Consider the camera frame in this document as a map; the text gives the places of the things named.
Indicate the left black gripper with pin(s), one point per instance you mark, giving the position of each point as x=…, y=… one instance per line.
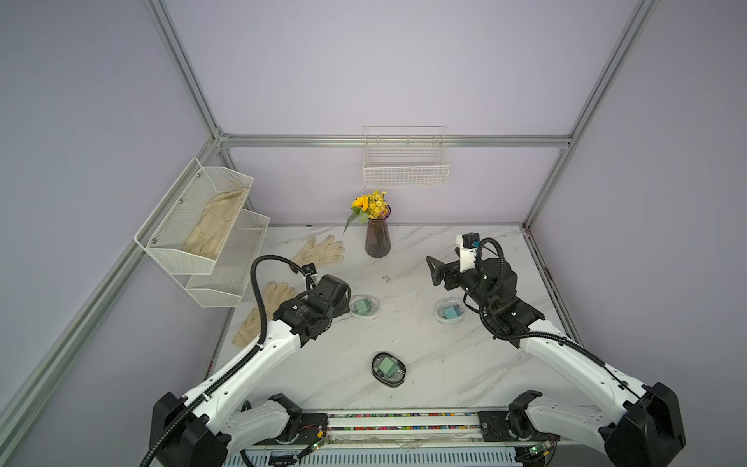
x=341, y=308

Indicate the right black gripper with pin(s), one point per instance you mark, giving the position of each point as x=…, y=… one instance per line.
x=442, y=273

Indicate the teal charger plug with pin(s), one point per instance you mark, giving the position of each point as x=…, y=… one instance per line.
x=450, y=313

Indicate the green charger plug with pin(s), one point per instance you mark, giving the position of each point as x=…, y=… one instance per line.
x=388, y=367
x=363, y=307

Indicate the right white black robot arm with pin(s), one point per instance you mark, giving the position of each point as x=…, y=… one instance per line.
x=526, y=328

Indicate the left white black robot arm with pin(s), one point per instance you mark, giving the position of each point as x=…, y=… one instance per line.
x=205, y=426

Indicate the beige leather glove on table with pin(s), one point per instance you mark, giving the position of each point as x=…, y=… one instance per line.
x=273, y=296

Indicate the white knit glove on table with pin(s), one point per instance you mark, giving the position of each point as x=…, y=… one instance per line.
x=321, y=253

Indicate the lower white mesh shelf bin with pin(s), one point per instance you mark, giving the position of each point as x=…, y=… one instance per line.
x=227, y=284

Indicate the white mesh shelf bin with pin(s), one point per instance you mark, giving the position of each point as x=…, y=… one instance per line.
x=169, y=234
x=227, y=284

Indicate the dark glass flower vase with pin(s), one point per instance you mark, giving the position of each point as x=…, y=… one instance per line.
x=378, y=242

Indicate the yellow flower bouquet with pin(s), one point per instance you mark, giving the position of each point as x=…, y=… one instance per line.
x=368, y=207

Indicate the beige glove in bin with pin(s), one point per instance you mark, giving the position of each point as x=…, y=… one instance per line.
x=211, y=231

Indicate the upper white mesh shelf bin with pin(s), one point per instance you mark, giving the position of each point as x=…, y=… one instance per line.
x=169, y=234

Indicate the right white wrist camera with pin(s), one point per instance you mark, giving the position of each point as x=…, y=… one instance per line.
x=467, y=246

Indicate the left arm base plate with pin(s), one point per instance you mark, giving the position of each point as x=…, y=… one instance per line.
x=305, y=430

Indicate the aluminium front rail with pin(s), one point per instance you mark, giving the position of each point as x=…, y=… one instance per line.
x=408, y=429

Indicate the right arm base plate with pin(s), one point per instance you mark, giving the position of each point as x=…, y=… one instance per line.
x=502, y=426

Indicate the white wire wall basket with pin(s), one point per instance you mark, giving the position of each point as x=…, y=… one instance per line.
x=405, y=156

